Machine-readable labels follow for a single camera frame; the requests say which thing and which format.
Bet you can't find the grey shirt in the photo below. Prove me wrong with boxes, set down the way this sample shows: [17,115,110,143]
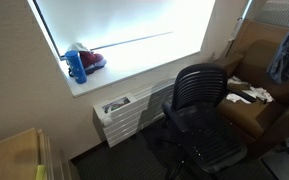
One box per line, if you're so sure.
[266,22,289,85]

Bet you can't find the black slatted office chair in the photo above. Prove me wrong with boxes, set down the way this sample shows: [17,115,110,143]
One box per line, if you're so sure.
[155,63,258,180]

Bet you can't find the thin dark window rod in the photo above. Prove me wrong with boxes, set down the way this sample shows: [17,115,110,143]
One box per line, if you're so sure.
[88,30,174,51]

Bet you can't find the red bag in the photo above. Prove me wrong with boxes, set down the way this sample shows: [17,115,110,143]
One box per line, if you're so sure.
[79,50,108,76]

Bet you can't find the blue bottle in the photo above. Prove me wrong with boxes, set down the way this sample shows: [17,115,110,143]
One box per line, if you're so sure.
[64,49,88,85]

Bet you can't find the white cloth behind shoe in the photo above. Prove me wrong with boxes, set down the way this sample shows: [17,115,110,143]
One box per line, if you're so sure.
[66,42,91,54]

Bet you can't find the long white sock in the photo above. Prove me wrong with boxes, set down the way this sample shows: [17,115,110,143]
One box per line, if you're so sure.
[227,75,249,86]

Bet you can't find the single white sock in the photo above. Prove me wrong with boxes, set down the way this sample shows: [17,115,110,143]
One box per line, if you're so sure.
[225,93,252,105]

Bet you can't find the crumpled white socks pile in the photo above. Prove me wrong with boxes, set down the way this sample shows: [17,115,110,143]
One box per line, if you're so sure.
[242,85,275,104]

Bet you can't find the brown leather armchair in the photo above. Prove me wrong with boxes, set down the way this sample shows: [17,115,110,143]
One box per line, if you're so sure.
[213,18,289,158]

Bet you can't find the yellow sticky note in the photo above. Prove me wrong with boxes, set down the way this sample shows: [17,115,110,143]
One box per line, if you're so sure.
[35,164,48,180]

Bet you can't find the wooden dresser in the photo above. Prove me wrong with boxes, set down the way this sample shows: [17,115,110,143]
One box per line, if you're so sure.
[0,127,74,180]

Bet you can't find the grey ribbed cushion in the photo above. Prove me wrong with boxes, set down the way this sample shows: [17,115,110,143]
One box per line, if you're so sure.
[253,0,289,29]

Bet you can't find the white wall heater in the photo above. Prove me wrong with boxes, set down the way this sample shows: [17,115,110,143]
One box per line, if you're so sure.
[92,77,177,148]

